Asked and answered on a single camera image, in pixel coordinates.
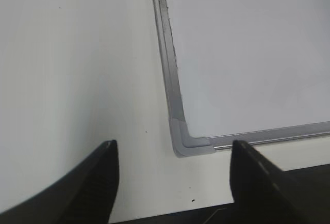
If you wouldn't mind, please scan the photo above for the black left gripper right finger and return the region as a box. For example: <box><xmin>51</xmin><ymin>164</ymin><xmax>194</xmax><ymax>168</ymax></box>
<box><xmin>229</xmin><ymin>140</ymin><xmax>329</xmax><ymax>223</ymax></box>

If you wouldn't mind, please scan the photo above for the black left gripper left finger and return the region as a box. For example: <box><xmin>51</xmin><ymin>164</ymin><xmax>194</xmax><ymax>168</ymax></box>
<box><xmin>1</xmin><ymin>140</ymin><xmax>119</xmax><ymax>223</ymax></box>

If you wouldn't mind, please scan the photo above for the white board with grey frame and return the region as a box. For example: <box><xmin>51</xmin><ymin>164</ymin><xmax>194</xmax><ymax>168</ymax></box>
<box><xmin>153</xmin><ymin>0</ymin><xmax>329</xmax><ymax>157</ymax></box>

